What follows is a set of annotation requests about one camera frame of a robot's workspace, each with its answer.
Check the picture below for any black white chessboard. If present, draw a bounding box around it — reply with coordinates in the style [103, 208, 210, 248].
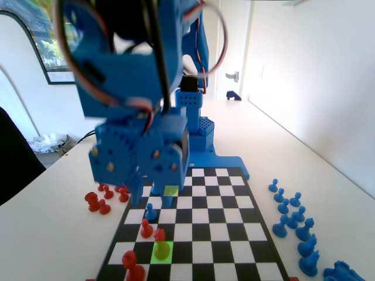
[93, 166, 291, 281]

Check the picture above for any black camera cable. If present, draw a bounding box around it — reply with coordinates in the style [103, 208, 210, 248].
[140, 0, 173, 115]

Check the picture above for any red chess rook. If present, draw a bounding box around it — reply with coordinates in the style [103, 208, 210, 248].
[84, 191, 100, 212]

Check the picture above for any blue chess knight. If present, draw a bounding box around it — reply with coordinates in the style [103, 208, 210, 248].
[297, 233, 318, 258]
[298, 250, 321, 276]

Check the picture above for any black framed poster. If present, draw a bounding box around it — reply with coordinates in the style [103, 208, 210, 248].
[0, 0, 77, 85]

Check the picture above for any white door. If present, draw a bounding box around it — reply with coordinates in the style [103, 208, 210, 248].
[218, 0, 252, 102]

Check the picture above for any white curved panel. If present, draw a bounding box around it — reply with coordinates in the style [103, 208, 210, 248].
[0, 11, 47, 141]

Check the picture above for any cardboard box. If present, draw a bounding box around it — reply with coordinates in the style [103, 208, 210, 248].
[57, 133, 77, 155]

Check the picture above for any crumpled white paper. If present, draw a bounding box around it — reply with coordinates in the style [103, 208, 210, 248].
[28, 133, 67, 153]

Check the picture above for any red chess king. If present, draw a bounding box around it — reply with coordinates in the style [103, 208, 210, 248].
[121, 250, 146, 281]

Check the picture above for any blue printed plastic part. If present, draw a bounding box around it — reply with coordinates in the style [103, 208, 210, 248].
[323, 260, 367, 281]

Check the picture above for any red chess queen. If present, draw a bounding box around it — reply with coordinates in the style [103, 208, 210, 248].
[152, 228, 171, 261]

